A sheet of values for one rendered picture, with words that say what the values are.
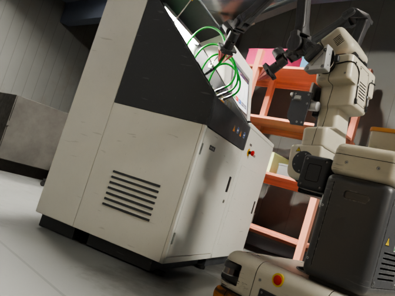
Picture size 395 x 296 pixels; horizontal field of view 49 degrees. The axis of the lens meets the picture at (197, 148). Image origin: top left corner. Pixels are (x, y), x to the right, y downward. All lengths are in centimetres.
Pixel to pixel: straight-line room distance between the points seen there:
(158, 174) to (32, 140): 302
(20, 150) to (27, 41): 414
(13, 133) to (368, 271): 408
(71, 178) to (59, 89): 670
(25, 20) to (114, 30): 633
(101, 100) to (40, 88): 651
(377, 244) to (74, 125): 172
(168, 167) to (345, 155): 91
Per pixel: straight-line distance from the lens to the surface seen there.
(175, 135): 221
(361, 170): 166
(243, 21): 235
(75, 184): 248
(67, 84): 922
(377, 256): 163
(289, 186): 481
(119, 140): 237
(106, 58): 258
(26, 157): 508
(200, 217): 242
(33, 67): 891
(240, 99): 332
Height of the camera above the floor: 49
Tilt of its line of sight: 5 degrees up
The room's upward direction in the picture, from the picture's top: 17 degrees clockwise
